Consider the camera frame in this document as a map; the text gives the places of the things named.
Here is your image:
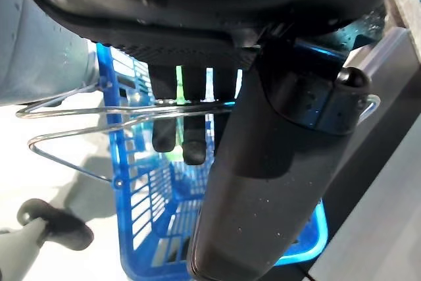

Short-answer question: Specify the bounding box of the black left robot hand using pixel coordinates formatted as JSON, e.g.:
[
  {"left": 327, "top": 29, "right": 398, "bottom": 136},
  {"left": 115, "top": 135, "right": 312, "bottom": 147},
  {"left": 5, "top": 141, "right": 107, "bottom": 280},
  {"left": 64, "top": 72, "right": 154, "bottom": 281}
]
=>
[{"left": 18, "top": 0, "right": 404, "bottom": 280}]

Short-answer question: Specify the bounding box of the blue plastic shopping basket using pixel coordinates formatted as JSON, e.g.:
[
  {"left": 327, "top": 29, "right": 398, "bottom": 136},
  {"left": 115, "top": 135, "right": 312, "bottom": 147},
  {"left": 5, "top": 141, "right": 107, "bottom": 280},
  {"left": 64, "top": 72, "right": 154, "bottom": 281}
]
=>
[{"left": 95, "top": 42, "right": 330, "bottom": 280}]

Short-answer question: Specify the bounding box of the silver left robot leg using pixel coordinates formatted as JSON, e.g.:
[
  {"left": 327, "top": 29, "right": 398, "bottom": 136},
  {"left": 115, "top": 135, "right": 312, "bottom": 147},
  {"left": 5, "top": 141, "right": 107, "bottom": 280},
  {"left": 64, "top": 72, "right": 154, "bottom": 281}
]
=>
[{"left": 0, "top": 0, "right": 101, "bottom": 107}]

